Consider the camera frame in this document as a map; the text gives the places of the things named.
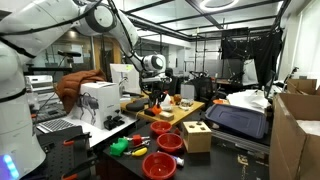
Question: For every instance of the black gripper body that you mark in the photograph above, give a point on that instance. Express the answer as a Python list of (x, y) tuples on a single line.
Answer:
[(156, 94)]

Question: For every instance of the orange ball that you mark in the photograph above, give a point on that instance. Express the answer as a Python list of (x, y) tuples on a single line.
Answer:
[(156, 110)]

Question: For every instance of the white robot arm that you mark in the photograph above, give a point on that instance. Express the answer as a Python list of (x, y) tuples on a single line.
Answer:
[(40, 16)]

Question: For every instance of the small ruffled red bowl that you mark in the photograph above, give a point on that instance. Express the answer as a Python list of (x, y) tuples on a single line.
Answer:
[(161, 127)]

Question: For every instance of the medium red bowl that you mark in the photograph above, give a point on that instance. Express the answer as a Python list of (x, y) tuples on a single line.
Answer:
[(170, 142)]

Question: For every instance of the orange bowl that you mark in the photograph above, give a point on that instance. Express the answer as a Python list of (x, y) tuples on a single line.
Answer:
[(218, 101)]

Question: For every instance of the large red bowl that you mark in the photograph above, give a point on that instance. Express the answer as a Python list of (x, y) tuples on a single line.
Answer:
[(159, 166)]

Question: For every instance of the white stuffed chicken toy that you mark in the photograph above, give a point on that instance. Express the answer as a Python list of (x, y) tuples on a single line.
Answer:
[(166, 101)]

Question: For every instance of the black device with red panel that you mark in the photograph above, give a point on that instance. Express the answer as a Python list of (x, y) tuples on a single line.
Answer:
[(149, 112)]

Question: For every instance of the flat small cardboard box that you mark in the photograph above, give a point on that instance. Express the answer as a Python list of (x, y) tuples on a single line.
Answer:
[(166, 116)]

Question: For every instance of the brown football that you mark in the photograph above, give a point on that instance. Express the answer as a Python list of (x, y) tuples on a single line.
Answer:
[(177, 98)]

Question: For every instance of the black oval pouch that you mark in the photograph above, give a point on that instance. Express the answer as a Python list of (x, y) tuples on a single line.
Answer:
[(135, 106)]

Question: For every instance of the light wooden desk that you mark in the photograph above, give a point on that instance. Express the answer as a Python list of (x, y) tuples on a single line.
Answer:
[(181, 113)]

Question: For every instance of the clear plastic container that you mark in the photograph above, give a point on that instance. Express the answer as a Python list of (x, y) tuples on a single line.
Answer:
[(186, 104)]

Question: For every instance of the white monitor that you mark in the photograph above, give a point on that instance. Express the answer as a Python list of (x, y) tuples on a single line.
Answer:
[(128, 78)]

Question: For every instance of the red cube block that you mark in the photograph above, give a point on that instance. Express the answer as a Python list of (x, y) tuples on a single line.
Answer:
[(137, 140)]

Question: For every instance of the black mesh office chair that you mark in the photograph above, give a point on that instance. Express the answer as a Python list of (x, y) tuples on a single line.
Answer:
[(201, 86)]

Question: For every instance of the black controller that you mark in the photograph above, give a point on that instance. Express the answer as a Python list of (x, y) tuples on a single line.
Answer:
[(113, 122)]

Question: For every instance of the yellow toy banana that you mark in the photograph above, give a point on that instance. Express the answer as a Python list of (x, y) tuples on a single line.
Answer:
[(139, 152)]

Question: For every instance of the wooden shape sorter box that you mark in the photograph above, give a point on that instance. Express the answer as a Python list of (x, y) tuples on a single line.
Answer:
[(196, 138)]

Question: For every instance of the white box with robot dog print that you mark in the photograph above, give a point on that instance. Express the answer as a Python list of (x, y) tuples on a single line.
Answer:
[(98, 103)]

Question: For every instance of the green plastic toy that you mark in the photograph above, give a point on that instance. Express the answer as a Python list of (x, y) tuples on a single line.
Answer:
[(119, 147)]

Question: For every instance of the white blue toothpaste tube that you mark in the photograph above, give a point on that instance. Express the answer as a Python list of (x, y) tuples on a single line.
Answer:
[(178, 160)]

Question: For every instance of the white table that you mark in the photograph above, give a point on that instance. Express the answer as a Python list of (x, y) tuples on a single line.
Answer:
[(100, 133)]

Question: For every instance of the blue plastic bin lid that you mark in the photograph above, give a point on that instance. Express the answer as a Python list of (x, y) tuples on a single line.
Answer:
[(238, 120)]

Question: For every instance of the brown jacket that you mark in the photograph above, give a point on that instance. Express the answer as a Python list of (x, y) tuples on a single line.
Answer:
[(73, 85)]

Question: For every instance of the white paper pile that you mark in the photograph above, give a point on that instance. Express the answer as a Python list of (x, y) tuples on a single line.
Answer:
[(248, 100)]

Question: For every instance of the silver laptop keyboard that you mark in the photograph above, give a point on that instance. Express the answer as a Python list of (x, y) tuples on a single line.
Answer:
[(55, 125)]

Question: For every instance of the black pegboard stand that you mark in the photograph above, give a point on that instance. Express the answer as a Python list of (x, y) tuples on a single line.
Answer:
[(60, 153)]

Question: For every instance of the black backdrop curtain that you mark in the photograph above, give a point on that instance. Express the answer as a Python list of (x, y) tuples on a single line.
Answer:
[(260, 50)]

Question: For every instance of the large cardboard box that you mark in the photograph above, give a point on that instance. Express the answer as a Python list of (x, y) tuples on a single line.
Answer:
[(290, 146)]

